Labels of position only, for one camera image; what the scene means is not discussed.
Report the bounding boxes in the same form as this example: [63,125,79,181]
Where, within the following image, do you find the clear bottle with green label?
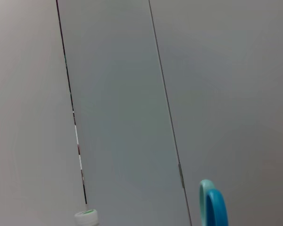
[74,209,100,226]

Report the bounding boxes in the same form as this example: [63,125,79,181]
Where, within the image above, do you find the blue and teal scissors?
[198,179,229,226]

